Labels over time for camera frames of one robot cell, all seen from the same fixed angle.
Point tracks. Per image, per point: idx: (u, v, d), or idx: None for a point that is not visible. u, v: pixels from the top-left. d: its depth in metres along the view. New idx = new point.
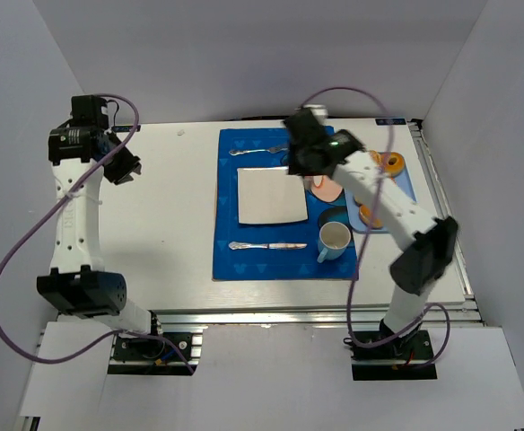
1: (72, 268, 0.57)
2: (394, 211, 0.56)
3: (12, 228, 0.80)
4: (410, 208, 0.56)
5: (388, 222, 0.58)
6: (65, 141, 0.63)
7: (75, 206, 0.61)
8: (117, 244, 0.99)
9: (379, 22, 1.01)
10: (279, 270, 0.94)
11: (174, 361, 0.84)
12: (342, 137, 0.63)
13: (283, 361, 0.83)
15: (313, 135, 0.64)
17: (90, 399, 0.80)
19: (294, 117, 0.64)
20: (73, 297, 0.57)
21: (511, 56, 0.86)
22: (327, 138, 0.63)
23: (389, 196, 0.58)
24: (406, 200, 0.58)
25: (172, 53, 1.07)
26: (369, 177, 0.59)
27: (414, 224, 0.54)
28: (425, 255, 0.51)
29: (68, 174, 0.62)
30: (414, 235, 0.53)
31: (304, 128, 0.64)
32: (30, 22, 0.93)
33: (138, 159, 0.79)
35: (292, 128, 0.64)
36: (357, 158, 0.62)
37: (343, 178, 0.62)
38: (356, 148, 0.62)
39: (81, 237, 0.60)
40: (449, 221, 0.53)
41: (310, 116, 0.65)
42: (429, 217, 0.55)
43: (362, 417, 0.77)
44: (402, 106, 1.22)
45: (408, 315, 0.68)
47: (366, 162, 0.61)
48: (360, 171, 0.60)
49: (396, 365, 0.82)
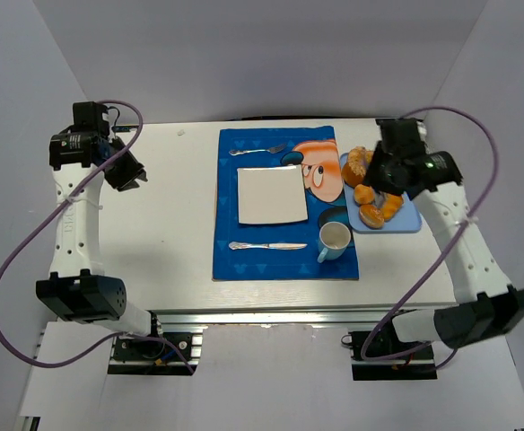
1: (72, 273, 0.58)
2: (466, 261, 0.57)
3: (13, 228, 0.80)
4: (485, 265, 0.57)
5: (456, 266, 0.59)
6: (65, 146, 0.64)
7: (75, 209, 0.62)
8: (117, 244, 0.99)
9: (379, 22, 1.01)
10: (279, 270, 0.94)
11: (174, 361, 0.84)
12: (439, 160, 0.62)
13: (283, 361, 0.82)
15: (411, 148, 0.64)
17: (91, 399, 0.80)
19: (397, 127, 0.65)
20: (72, 303, 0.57)
21: (511, 55, 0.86)
22: (426, 157, 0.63)
23: (467, 242, 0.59)
24: (486, 254, 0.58)
25: (172, 54, 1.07)
26: (454, 214, 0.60)
27: (484, 284, 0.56)
28: (480, 321, 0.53)
29: (68, 179, 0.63)
30: (478, 294, 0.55)
31: (403, 140, 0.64)
32: (31, 23, 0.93)
33: (142, 165, 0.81)
35: (391, 136, 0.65)
36: (449, 187, 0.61)
37: (425, 203, 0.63)
38: (452, 176, 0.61)
39: (81, 241, 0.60)
40: (523, 298, 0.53)
41: (413, 129, 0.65)
42: (502, 278, 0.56)
43: (362, 417, 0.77)
44: (402, 106, 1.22)
45: (419, 334, 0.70)
47: (456, 197, 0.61)
48: (448, 204, 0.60)
49: (397, 365, 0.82)
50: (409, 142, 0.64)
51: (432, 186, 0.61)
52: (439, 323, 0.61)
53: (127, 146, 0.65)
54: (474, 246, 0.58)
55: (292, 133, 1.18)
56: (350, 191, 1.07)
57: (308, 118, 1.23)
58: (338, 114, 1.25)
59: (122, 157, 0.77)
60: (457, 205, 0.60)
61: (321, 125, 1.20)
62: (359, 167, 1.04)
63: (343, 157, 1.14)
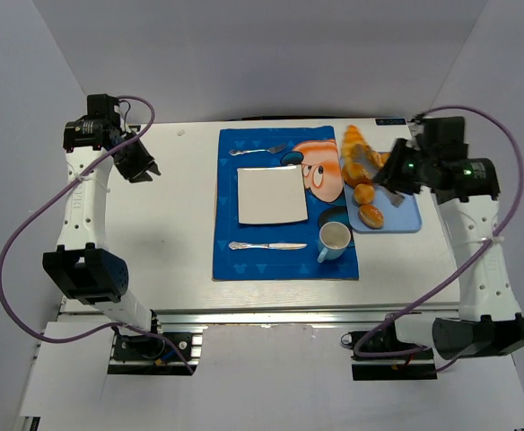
1: (77, 246, 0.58)
2: (477, 281, 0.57)
3: (13, 227, 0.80)
4: (497, 289, 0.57)
5: (467, 283, 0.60)
6: (79, 131, 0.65)
7: (84, 189, 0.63)
8: (117, 244, 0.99)
9: (379, 22, 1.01)
10: (279, 270, 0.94)
11: (174, 361, 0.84)
12: (478, 168, 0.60)
13: (283, 361, 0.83)
15: (452, 148, 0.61)
17: (91, 399, 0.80)
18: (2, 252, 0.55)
19: (440, 121, 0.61)
20: (78, 271, 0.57)
21: (510, 56, 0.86)
22: (465, 162, 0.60)
23: (484, 263, 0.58)
24: (503, 276, 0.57)
25: (172, 53, 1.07)
26: (478, 230, 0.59)
27: (489, 306, 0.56)
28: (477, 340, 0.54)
29: (80, 160, 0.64)
30: (480, 317, 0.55)
31: (444, 139, 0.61)
32: (31, 23, 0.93)
33: (152, 159, 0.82)
35: (432, 131, 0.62)
36: (481, 199, 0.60)
37: (451, 210, 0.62)
38: (490, 190, 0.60)
39: (88, 217, 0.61)
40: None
41: (458, 128, 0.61)
42: (512, 306, 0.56)
43: (362, 417, 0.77)
44: (402, 106, 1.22)
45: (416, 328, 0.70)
47: (484, 211, 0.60)
48: (475, 218, 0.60)
49: (397, 365, 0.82)
50: (453, 144, 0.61)
51: (464, 197, 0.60)
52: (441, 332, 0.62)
53: (137, 137, 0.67)
54: (491, 268, 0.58)
55: (292, 132, 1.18)
56: (350, 190, 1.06)
57: (308, 118, 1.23)
58: (338, 114, 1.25)
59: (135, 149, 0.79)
60: (485, 220, 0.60)
61: (321, 125, 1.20)
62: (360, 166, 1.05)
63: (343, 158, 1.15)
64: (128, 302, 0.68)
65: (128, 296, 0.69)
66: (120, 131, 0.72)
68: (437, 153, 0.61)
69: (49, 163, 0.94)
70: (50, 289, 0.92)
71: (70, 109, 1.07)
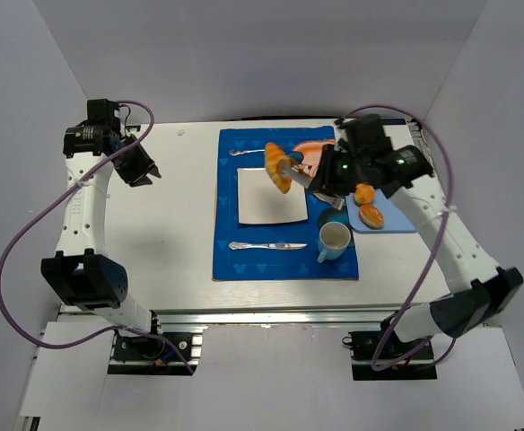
1: (77, 252, 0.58)
2: (454, 251, 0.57)
3: (13, 227, 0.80)
4: (472, 251, 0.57)
5: (444, 258, 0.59)
6: (79, 137, 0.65)
7: (84, 194, 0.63)
8: (117, 244, 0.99)
9: (379, 22, 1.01)
10: (278, 270, 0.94)
11: (174, 361, 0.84)
12: (408, 155, 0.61)
13: (283, 362, 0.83)
15: (378, 145, 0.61)
17: (91, 399, 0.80)
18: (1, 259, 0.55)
19: (360, 123, 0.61)
20: (75, 278, 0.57)
21: (510, 56, 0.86)
22: (394, 153, 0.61)
23: (450, 233, 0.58)
24: (469, 238, 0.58)
25: (171, 53, 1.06)
26: (433, 206, 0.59)
27: (474, 269, 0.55)
28: (478, 306, 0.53)
29: (79, 166, 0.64)
30: (472, 283, 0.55)
31: (368, 137, 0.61)
32: (31, 23, 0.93)
33: (152, 162, 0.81)
35: (353, 134, 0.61)
36: (424, 181, 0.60)
37: (402, 200, 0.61)
38: (426, 171, 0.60)
39: (87, 223, 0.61)
40: (512, 277, 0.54)
41: (378, 125, 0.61)
42: (490, 263, 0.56)
43: (362, 417, 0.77)
44: (401, 106, 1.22)
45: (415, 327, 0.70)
47: (432, 189, 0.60)
48: (425, 197, 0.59)
49: (397, 365, 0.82)
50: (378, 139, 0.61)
51: (407, 184, 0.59)
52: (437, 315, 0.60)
53: (137, 142, 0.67)
54: (458, 234, 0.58)
55: (292, 132, 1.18)
56: None
57: (308, 118, 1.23)
58: (338, 113, 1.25)
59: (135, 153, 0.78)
60: (434, 197, 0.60)
61: (321, 125, 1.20)
62: None
63: None
64: (127, 306, 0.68)
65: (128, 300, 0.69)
66: (120, 136, 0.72)
68: (366, 153, 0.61)
69: (49, 163, 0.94)
70: (50, 289, 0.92)
71: (70, 109, 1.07)
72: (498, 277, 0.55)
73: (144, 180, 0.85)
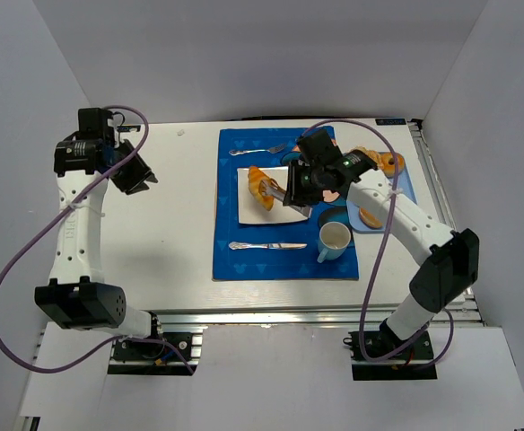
1: (72, 280, 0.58)
2: (409, 224, 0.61)
3: (12, 227, 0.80)
4: (426, 223, 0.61)
5: (404, 235, 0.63)
6: (71, 153, 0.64)
7: (77, 216, 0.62)
8: (117, 244, 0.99)
9: (379, 22, 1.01)
10: (278, 270, 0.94)
11: (174, 361, 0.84)
12: (354, 158, 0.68)
13: (283, 362, 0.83)
15: (327, 153, 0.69)
17: (90, 398, 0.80)
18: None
19: (309, 138, 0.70)
20: (71, 306, 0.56)
21: (510, 56, 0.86)
22: (342, 158, 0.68)
23: (402, 209, 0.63)
24: (420, 212, 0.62)
25: (171, 53, 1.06)
26: (382, 192, 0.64)
27: (431, 237, 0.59)
28: (442, 267, 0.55)
29: (72, 186, 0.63)
30: (430, 249, 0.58)
31: (318, 150, 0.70)
32: (31, 23, 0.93)
33: (149, 170, 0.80)
35: (306, 149, 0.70)
36: (370, 174, 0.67)
37: (355, 195, 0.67)
38: (369, 166, 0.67)
39: (82, 249, 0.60)
40: (467, 235, 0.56)
41: (326, 137, 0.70)
42: (443, 229, 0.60)
43: (362, 417, 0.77)
44: (402, 106, 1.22)
45: (414, 323, 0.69)
47: (378, 179, 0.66)
48: (374, 187, 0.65)
49: (397, 365, 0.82)
50: (326, 149, 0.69)
51: (355, 179, 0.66)
52: (418, 294, 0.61)
53: (134, 154, 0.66)
54: (410, 210, 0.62)
55: (292, 132, 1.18)
56: None
57: (308, 118, 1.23)
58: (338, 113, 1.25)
59: (130, 161, 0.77)
60: (382, 185, 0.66)
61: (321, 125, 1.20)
62: None
63: None
64: (126, 318, 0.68)
65: (128, 312, 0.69)
66: (113, 145, 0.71)
68: (318, 162, 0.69)
69: (49, 163, 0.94)
70: None
71: (70, 109, 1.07)
72: (456, 240, 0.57)
73: (142, 189, 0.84)
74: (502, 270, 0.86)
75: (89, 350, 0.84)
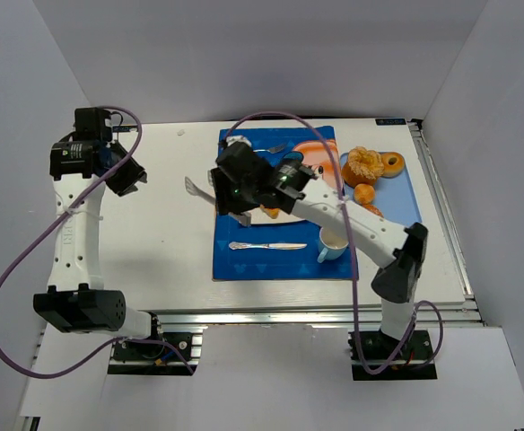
1: (70, 287, 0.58)
2: (366, 233, 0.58)
3: (13, 227, 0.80)
4: (382, 226, 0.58)
5: (361, 242, 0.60)
6: (66, 155, 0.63)
7: (75, 221, 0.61)
8: (117, 244, 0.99)
9: (379, 23, 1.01)
10: (278, 270, 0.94)
11: (174, 361, 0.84)
12: (288, 168, 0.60)
13: (282, 362, 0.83)
15: (257, 171, 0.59)
17: (91, 399, 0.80)
18: None
19: (232, 156, 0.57)
20: (69, 312, 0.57)
21: (510, 56, 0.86)
22: (275, 173, 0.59)
23: (354, 216, 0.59)
24: (371, 216, 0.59)
25: (171, 54, 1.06)
26: (330, 204, 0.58)
27: (389, 241, 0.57)
28: (408, 269, 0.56)
29: (69, 189, 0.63)
30: (393, 253, 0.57)
31: (247, 168, 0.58)
32: (31, 23, 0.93)
33: (144, 170, 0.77)
35: (230, 170, 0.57)
36: (310, 185, 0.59)
37: (301, 211, 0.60)
38: (306, 173, 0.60)
39: (80, 255, 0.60)
40: (419, 230, 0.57)
41: (250, 151, 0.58)
42: (398, 229, 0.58)
43: (362, 417, 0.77)
44: (402, 106, 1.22)
45: (404, 317, 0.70)
47: (322, 188, 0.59)
48: (320, 199, 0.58)
49: (397, 365, 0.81)
50: (254, 165, 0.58)
51: (300, 194, 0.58)
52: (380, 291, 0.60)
53: (128, 156, 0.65)
54: (362, 215, 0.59)
55: (292, 132, 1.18)
56: (350, 191, 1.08)
57: (308, 118, 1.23)
58: (338, 113, 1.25)
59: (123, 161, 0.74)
60: (327, 195, 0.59)
61: (321, 125, 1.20)
62: (359, 167, 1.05)
63: (344, 158, 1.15)
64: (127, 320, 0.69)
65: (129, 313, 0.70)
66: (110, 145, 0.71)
68: (249, 182, 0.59)
69: None
70: None
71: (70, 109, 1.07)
72: (411, 238, 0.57)
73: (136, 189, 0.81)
74: (502, 270, 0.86)
75: (91, 352, 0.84)
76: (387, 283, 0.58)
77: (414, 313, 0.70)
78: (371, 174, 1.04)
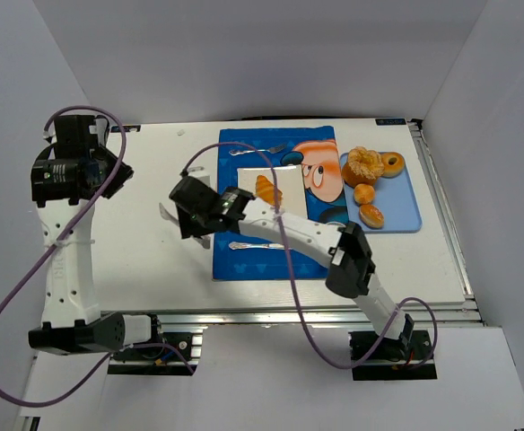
1: (65, 325, 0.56)
2: (303, 237, 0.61)
3: (12, 227, 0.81)
4: (318, 229, 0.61)
5: (303, 249, 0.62)
6: (49, 179, 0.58)
7: (65, 253, 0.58)
8: (117, 244, 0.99)
9: (379, 23, 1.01)
10: (279, 271, 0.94)
11: (174, 361, 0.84)
12: (232, 194, 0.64)
13: (282, 362, 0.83)
15: (205, 199, 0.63)
17: (91, 399, 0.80)
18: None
19: (179, 189, 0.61)
20: (65, 344, 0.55)
21: (510, 57, 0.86)
22: (219, 199, 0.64)
23: (292, 225, 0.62)
24: (309, 223, 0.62)
25: (171, 54, 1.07)
26: (269, 218, 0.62)
27: (325, 241, 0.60)
28: (346, 264, 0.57)
29: (55, 218, 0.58)
30: (330, 251, 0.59)
31: (195, 198, 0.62)
32: (31, 24, 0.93)
33: (130, 169, 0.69)
35: (181, 201, 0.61)
36: (250, 205, 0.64)
37: (248, 230, 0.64)
38: (247, 196, 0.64)
39: (74, 290, 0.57)
40: (351, 227, 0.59)
41: (197, 182, 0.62)
42: (333, 229, 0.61)
43: (362, 417, 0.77)
44: (402, 106, 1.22)
45: (384, 314, 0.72)
47: (262, 206, 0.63)
48: (262, 217, 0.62)
49: (396, 365, 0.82)
50: (202, 195, 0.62)
51: (241, 215, 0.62)
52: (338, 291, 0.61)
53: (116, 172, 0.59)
54: (298, 223, 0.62)
55: (292, 132, 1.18)
56: (350, 191, 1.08)
57: (308, 118, 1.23)
58: (338, 113, 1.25)
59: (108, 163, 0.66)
60: (266, 211, 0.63)
61: (321, 125, 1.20)
62: (359, 167, 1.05)
63: (344, 158, 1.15)
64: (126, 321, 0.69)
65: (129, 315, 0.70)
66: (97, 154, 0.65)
68: (199, 210, 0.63)
69: None
70: None
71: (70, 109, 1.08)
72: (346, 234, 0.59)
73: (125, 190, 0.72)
74: (502, 270, 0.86)
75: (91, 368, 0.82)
76: (335, 279, 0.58)
77: (397, 310, 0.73)
78: (371, 174, 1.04)
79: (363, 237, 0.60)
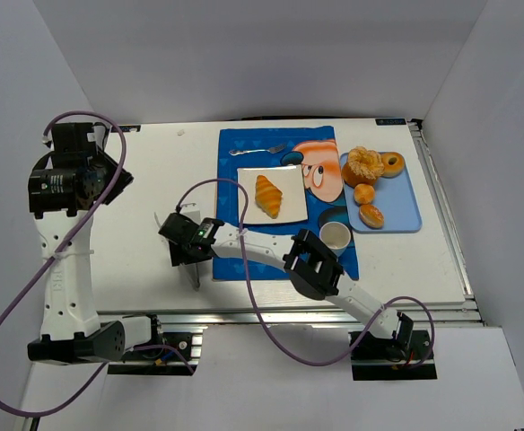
1: (65, 338, 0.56)
2: (262, 248, 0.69)
3: (13, 226, 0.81)
4: (274, 241, 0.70)
5: (264, 259, 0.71)
6: (47, 189, 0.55)
7: (64, 266, 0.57)
8: (117, 244, 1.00)
9: (379, 23, 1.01)
10: (279, 271, 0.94)
11: (174, 361, 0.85)
12: (207, 225, 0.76)
13: (282, 362, 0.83)
15: (187, 232, 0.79)
17: (91, 399, 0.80)
18: None
19: (165, 224, 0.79)
20: (63, 357, 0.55)
21: (510, 57, 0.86)
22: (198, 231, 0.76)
23: (251, 240, 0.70)
24: (265, 236, 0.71)
25: (171, 54, 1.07)
26: (234, 237, 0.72)
27: (280, 250, 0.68)
28: (301, 267, 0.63)
29: (54, 229, 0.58)
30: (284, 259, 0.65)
31: (178, 231, 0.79)
32: (31, 24, 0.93)
33: (130, 175, 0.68)
35: (167, 233, 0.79)
36: (223, 231, 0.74)
37: (222, 251, 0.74)
38: (219, 224, 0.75)
39: (73, 303, 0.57)
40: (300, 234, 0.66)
41: (179, 218, 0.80)
42: (287, 238, 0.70)
43: (362, 417, 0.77)
44: (402, 106, 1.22)
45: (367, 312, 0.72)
47: (229, 230, 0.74)
48: (228, 239, 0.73)
49: (396, 365, 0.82)
50: (182, 228, 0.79)
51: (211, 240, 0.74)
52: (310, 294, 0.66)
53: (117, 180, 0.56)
54: (256, 237, 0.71)
55: (292, 132, 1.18)
56: (350, 191, 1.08)
57: (308, 118, 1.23)
58: (338, 113, 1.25)
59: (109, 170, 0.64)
60: (232, 233, 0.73)
61: (321, 125, 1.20)
62: (359, 167, 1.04)
63: (344, 158, 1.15)
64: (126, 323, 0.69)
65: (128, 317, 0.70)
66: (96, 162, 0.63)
68: (181, 239, 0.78)
69: None
70: None
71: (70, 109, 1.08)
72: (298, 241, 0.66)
73: None
74: (501, 270, 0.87)
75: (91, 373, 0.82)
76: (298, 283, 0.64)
77: (382, 309, 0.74)
78: (371, 174, 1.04)
79: (318, 242, 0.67)
